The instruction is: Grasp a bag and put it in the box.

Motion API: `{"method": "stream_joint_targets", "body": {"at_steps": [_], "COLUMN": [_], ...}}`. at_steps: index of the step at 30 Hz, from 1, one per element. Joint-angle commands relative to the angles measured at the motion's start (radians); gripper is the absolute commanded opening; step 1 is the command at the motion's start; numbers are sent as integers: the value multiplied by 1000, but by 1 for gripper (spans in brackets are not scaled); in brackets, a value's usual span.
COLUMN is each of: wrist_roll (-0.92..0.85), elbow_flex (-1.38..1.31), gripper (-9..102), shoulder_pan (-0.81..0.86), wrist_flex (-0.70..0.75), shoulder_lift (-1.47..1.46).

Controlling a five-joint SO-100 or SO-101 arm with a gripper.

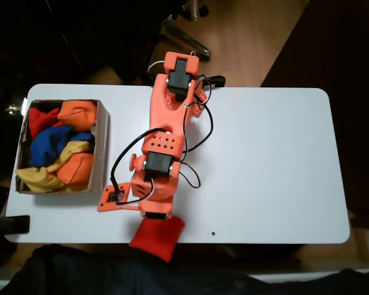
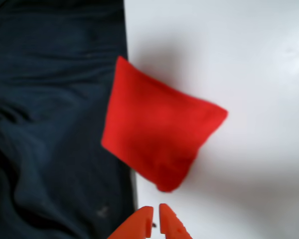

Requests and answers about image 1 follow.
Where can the red bean bag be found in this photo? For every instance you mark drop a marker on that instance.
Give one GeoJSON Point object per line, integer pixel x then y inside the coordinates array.
{"type": "Point", "coordinates": [160, 242]}
{"type": "Point", "coordinates": [40, 121]}

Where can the cardboard box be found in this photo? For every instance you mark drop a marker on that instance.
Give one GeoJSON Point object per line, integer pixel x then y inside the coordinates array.
{"type": "Point", "coordinates": [101, 153]}

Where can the orange bean bag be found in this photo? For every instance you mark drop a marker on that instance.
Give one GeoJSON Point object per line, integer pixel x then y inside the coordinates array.
{"type": "Point", "coordinates": [77, 115]}
{"type": "Point", "coordinates": [75, 169]}

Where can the yellow bean bag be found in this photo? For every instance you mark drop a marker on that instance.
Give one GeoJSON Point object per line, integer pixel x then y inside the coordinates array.
{"type": "Point", "coordinates": [37, 181]}
{"type": "Point", "coordinates": [70, 150]}

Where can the blue bean bag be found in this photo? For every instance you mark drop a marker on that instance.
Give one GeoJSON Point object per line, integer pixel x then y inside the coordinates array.
{"type": "Point", "coordinates": [49, 144]}

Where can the crumpled red bean bag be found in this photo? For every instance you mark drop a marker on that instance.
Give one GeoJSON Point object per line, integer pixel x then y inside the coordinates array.
{"type": "Point", "coordinates": [40, 121]}

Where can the person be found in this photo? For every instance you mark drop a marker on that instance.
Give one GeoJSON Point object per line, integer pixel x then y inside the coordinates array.
{"type": "Point", "coordinates": [110, 273]}

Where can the black table-edge clamp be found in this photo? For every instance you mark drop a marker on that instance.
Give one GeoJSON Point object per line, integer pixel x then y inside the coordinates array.
{"type": "Point", "coordinates": [15, 224]}

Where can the office chair base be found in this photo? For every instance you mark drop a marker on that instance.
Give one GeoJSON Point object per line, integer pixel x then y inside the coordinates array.
{"type": "Point", "coordinates": [184, 38]}

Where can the orange camera mount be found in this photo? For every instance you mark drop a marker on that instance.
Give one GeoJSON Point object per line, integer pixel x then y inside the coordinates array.
{"type": "Point", "coordinates": [106, 204]}

